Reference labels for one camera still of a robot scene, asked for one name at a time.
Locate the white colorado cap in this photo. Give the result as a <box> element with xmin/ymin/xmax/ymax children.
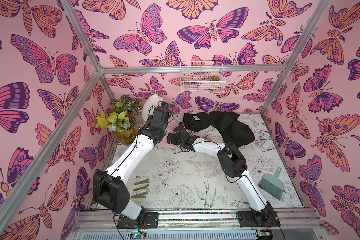
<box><xmin>142</xmin><ymin>94</ymin><xmax>163</xmax><ymax>121</ymax></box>
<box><xmin>194</xmin><ymin>129</ymin><xmax>224</xmax><ymax>144</ymax></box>

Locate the pink cap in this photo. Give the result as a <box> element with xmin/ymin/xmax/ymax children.
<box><xmin>157</xmin><ymin>120</ymin><xmax>179</xmax><ymax>149</ymax></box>

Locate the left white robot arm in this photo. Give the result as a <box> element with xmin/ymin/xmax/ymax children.
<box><xmin>92</xmin><ymin>101</ymin><xmax>172</xmax><ymax>222</ymax></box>

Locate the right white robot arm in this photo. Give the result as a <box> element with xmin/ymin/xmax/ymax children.
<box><xmin>167</xmin><ymin>123</ymin><xmax>279</xmax><ymax>224</ymax></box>

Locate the black cap left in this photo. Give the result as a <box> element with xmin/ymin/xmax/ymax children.
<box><xmin>183</xmin><ymin>112</ymin><xmax>211</xmax><ymax>132</ymax></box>

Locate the black cap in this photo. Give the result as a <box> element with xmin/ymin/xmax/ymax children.
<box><xmin>183</xmin><ymin>112</ymin><xmax>211</xmax><ymax>132</ymax></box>
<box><xmin>220</xmin><ymin>121</ymin><xmax>255</xmax><ymax>148</ymax></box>
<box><xmin>209</xmin><ymin>111</ymin><xmax>240</xmax><ymax>130</ymax></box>

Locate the amber vase with flowers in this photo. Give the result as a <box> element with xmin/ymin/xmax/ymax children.
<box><xmin>95</xmin><ymin>95</ymin><xmax>143</xmax><ymax>146</ymax></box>

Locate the black cap back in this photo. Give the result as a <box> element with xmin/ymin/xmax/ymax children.
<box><xmin>209</xmin><ymin>111</ymin><xmax>240</xmax><ymax>130</ymax></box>

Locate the black cap right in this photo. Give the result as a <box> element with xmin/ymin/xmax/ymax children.
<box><xmin>220</xmin><ymin>121</ymin><xmax>255</xmax><ymax>148</ymax></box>

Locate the small green succulent plant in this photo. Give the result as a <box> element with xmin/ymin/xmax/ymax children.
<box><xmin>211</xmin><ymin>76</ymin><xmax>221</xmax><ymax>82</ymax></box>

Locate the green dustpan brush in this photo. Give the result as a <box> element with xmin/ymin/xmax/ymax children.
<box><xmin>259</xmin><ymin>167</ymin><xmax>285</xmax><ymax>200</ymax></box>

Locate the white wire basket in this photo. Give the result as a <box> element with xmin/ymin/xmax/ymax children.
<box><xmin>178</xmin><ymin>64</ymin><xmax>226</xmax><ymax>94</ymax></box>

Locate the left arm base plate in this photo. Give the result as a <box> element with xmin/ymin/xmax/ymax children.
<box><xmin>117</xmin><ymin>212</ymin><xmax>159</xmax><ymax>229</ymax></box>

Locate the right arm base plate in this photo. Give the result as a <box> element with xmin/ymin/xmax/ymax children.
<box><xmin>236</xmin><ymin>202</ymin><xmax>281</xmax><ymax>228</ymax></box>

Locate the aluminium front rail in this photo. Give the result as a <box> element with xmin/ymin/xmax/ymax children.
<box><xmin>73</xmin><ymin>208</ymin><xmax>323</xmax><ymax>232</ymax></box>

